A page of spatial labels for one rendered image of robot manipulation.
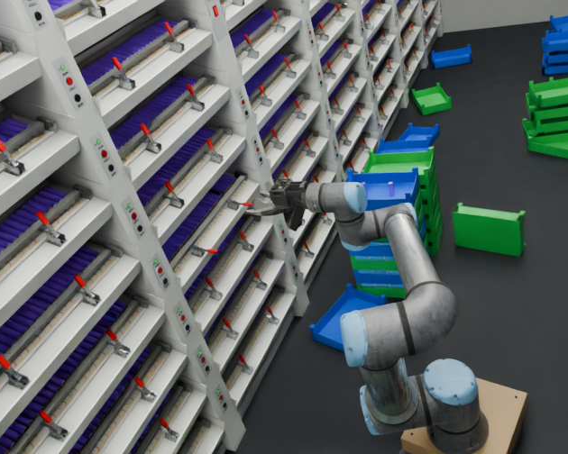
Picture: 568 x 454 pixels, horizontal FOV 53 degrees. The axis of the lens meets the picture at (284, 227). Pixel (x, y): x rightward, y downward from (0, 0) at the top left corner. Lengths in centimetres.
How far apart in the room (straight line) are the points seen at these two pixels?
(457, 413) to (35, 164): 131
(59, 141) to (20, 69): 19
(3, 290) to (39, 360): 20
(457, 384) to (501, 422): 29
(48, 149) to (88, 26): 33
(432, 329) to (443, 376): 57
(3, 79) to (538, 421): 188
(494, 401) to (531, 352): 38
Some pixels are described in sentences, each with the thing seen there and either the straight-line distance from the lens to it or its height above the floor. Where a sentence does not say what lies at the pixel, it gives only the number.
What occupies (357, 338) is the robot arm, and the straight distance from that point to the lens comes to 121.
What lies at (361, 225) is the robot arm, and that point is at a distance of 172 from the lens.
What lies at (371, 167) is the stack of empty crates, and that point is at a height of 40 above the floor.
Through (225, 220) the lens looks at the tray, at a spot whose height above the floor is 74.
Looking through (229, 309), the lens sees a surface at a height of 39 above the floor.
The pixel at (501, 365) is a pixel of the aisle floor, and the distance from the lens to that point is 233.
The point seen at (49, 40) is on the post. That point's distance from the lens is 146.
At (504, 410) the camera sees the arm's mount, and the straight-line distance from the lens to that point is 204.
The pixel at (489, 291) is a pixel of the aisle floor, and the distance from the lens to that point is 261.
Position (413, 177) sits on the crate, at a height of 52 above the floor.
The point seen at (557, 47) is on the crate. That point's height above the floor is 19.
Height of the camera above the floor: 178
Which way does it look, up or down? 33 degrees down
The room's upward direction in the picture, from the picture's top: 17 degrees counter-clockwise
